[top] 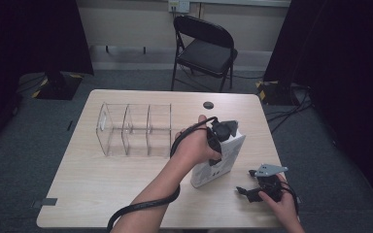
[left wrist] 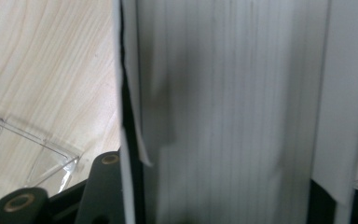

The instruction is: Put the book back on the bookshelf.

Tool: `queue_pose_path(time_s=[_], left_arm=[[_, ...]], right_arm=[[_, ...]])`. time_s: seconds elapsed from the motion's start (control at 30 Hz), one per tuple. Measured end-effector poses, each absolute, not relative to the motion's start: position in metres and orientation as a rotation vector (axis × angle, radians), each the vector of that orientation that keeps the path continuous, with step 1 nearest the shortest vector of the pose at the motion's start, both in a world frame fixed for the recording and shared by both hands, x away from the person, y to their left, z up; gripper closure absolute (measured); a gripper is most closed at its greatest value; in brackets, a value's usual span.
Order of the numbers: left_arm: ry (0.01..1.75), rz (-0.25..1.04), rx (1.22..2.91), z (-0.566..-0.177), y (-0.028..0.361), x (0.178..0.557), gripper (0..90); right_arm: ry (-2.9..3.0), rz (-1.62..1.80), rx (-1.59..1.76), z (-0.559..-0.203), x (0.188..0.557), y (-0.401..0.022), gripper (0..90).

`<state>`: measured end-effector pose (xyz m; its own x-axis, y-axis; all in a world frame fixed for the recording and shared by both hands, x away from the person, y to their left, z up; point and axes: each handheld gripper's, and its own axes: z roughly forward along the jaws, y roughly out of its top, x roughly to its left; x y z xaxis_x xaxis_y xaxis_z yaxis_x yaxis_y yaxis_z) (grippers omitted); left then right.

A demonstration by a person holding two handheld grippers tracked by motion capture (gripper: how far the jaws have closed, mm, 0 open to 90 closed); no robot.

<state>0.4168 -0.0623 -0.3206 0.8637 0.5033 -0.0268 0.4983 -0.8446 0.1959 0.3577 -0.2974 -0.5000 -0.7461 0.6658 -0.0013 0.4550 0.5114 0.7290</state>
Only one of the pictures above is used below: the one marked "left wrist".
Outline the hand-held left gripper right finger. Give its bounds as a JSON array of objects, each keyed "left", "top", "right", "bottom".
[{"left": 307, "top": 178, "right": 358, "bottom": 224}]

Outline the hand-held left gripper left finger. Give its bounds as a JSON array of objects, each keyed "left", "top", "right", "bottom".
[{"left": 119, "top": 55, "right": 146, "bottom": 224}]

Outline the clear acrylic divider rack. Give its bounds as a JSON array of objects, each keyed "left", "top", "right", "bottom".
[{"left": 0, "top": 106, "right": 82, "bottom": 195}]

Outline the white book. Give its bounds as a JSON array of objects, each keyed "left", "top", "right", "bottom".
[{"left": 112, "top": 0, "right": 358, "bottom": 224}]

